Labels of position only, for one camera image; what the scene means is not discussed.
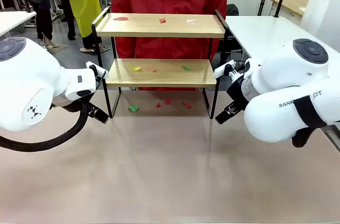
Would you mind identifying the large white table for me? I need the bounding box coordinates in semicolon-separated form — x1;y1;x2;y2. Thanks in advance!
225;15;340;62

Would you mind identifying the person in dark clothes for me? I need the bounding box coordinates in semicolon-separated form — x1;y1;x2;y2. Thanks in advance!
15;0;61;49

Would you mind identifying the two-tier wooden black-framed shelf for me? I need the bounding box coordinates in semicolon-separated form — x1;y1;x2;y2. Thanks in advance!
91;6;231;120

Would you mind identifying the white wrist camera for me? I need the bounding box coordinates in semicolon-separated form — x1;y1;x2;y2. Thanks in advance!
85;61;109;81
214;59;237;78

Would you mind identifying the black office chair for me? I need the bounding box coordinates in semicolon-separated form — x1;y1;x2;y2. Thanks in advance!
212;3;244;63

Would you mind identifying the small white table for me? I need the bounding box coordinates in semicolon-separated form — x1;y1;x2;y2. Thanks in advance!
0;11;37;38

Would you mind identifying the person in yellow apron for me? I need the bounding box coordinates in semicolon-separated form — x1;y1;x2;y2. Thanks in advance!
47;0;105;55

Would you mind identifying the grey metal rail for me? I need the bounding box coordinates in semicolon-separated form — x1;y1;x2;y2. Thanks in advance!
325;125;340;153

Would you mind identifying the wooden desk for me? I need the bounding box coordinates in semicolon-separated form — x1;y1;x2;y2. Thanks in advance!
262;0;310;18

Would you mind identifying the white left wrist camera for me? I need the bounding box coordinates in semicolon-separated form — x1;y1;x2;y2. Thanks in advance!
85;61;109;81

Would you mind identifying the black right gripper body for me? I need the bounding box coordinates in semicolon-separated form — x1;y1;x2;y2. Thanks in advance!
226;74;251;110

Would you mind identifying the black sleeved left arm cable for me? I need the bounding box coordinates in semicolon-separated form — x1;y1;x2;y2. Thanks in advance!
0;98;90;152

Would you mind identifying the grey floor mat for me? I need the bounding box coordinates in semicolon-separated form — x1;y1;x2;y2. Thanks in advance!
47;44;70;55

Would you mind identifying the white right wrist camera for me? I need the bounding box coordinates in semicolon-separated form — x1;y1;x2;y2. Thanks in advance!
214;59;237;78

